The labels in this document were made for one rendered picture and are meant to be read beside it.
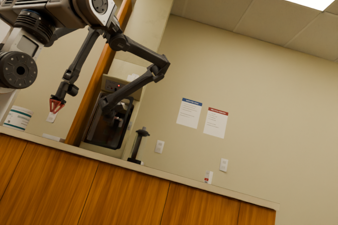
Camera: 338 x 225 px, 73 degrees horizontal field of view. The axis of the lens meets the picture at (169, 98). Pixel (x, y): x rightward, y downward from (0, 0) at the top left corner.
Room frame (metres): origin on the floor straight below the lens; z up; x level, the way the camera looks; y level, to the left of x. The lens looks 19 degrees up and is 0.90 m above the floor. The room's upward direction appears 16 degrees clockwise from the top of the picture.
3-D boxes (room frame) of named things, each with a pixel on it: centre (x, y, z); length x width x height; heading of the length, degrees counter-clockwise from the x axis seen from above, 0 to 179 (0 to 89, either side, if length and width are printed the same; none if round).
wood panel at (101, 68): (1.90, 0.60, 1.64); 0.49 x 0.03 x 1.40; 1
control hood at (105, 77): (1.69, 0.37, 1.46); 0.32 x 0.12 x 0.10; 91
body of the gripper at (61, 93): (1.42, 0.67, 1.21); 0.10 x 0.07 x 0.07; 1
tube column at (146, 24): (1.87, 0.38, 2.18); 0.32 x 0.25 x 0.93; 91
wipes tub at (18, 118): (1.61, 0.95, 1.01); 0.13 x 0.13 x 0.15
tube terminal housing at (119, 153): (1.87, 0.38, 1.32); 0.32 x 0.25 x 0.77; 91
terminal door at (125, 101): (1.67, 0.39, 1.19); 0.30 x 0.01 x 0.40; 66
